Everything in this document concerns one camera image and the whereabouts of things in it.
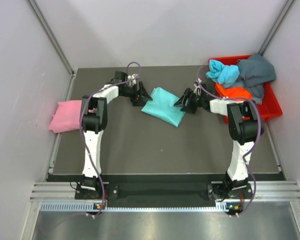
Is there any grey slotted cable duct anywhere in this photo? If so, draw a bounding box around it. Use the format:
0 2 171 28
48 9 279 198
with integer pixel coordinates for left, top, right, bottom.
40 202 239 213

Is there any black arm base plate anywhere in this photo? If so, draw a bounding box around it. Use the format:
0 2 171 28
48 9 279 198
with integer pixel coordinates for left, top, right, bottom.
74 181 254 202

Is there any pink folded t shirt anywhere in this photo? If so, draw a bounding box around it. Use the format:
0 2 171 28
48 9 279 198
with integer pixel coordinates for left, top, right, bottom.
49 100 82 134

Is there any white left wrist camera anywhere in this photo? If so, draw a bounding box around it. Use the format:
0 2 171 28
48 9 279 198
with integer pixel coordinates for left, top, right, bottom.
127 73 140 87

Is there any grey blue t shirt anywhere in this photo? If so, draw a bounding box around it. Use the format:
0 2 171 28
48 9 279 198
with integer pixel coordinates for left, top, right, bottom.
233 53 277 105

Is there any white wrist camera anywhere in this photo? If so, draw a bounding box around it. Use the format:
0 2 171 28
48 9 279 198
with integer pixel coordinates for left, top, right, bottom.
193 78 202 96
127 73 140 87

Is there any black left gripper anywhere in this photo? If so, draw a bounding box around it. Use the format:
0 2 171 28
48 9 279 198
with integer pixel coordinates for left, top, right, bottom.
120 81 153 106

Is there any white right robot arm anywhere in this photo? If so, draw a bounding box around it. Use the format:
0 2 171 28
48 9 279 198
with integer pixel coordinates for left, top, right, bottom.
174 82 264 202

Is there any light blue t shirt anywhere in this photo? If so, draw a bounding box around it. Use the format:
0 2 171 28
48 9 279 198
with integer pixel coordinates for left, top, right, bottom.
205 59 240 88

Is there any orange t shirt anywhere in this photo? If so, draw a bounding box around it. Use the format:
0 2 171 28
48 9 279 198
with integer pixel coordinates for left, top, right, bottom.
214 83 253 100

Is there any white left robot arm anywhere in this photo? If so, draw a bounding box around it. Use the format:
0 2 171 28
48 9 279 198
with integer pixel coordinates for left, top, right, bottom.
79 71 153 199

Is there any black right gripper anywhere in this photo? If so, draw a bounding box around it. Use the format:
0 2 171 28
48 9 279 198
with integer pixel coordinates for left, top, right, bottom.
173 88 205 114

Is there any teal t shirt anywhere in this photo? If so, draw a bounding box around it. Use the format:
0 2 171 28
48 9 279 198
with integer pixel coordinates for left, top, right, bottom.
141 87 185 128

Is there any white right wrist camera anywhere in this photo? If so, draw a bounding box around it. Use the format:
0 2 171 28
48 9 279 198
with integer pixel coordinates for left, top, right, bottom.
193 78 202 96

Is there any red plastic bin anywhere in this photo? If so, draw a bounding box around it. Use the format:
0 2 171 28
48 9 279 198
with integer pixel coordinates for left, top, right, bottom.
208 54 283 122

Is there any aluminium frame rail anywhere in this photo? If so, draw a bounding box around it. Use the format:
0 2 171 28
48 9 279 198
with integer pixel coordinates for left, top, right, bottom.
30 181 300 202

